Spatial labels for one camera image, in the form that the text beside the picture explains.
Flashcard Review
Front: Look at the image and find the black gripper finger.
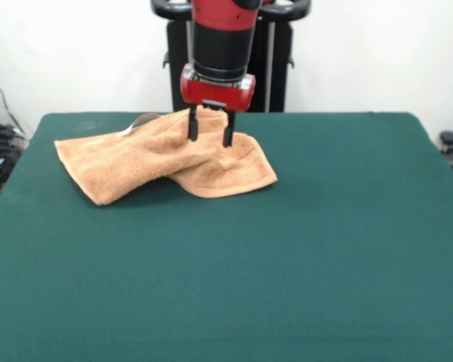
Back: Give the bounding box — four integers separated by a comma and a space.
187, 103, 199, 143
221, 111, 236, 149

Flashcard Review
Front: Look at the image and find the black cable bundle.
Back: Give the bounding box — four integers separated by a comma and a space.
0, 123, 29, 167

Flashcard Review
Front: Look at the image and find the dark green table cloth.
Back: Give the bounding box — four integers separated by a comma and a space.
0, 112, 453, 362

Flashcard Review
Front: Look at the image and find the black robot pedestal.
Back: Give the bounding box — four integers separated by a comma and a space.
149, 0, 313, 113

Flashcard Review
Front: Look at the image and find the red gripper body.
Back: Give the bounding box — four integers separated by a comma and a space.
180, 63, 257, 113

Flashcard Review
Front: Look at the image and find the grey cable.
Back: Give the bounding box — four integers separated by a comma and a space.
0, 69, 26, 135

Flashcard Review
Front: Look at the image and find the tan terry towel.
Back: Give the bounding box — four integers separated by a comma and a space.
54, 109, 279, 207

